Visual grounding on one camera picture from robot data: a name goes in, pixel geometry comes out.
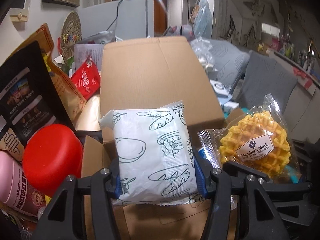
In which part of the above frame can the brown cardboard box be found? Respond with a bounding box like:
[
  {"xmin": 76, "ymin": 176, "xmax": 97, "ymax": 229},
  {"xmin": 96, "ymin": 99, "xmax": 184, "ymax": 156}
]
[{"xmin": 81, "ymin": 36, "xmax": 246, "ymax": 240}]

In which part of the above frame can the round woven decorative plate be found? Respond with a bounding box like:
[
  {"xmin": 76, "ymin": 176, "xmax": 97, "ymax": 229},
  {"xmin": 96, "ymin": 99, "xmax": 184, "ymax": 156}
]
[{"xmin": 60, "ymin": 11, "xmax": 82, "ymax": 62}]

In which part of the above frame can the grey sofa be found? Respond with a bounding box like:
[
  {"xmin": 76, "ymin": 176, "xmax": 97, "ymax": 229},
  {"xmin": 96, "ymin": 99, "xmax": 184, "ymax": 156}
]
[{"xmin": 190, "ymin": 37, "xmax": 250, "ymax": 94}]

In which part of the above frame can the grey cushioned chair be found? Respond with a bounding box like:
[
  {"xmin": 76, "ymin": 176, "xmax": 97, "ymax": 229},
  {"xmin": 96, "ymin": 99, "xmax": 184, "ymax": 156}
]
[{"xmin": 236, "ymin": 51, "xmax": 297, "ymax": 112}]

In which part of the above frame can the yellow waffle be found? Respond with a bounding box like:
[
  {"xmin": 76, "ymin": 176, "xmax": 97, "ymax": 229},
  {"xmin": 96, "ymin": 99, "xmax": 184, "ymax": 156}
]
[{"xmin": 198, "ymin": 94, "xmax": 301, "ymax": 184}]

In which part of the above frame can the orange brown paper bag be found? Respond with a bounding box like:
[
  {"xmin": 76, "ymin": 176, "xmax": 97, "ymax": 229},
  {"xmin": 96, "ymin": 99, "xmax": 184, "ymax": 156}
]
[{"xmin": 14, "ymin": 23, "xmax": 87, "ymax": 124}]

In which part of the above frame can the small red snack bag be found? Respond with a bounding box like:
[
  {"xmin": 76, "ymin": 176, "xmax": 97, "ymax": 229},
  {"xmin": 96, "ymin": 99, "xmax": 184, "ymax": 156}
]
[{"xmin": 71, "ymin": 55, "xmax": 100, "ymax": 100}]

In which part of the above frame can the white bread print packet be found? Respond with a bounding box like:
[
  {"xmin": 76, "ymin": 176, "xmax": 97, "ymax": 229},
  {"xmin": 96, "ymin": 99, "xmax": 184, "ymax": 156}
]
[{"xmin": 99, "ymin": 101, "xmax": 204, "ymax": 205}]

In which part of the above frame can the red round lid container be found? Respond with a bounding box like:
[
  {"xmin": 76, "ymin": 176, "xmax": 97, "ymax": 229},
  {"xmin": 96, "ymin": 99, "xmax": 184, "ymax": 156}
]
[{"xmin": 22, "ymin": 124, "xmax": 83, "ymax": 197}]

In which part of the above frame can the pink lid canister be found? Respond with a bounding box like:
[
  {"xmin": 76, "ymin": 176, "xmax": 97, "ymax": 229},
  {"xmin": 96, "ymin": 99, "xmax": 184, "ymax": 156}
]
[{"xmin": 0, "ymin": 151, "xmax": 46, "ymax": 217}]

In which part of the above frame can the black printed snack bag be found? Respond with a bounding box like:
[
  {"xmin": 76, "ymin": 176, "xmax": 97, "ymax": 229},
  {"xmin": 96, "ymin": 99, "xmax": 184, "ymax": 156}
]
[{"xmin": 0, "ymin": 41, "xmax": 74, "ymax": 162}]

